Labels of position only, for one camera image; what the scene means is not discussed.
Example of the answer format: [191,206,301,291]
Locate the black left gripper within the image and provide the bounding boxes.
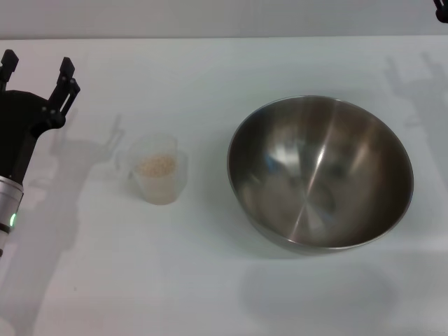
[0,50,81,185]

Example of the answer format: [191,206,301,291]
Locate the white rice grains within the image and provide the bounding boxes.
[134,155,177,176]

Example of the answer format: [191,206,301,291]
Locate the clear plastic measuring cup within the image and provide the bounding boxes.
[115,135,189,206]

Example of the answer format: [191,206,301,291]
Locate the stainless steel mixing bowl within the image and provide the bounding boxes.
[226,94,415,260]

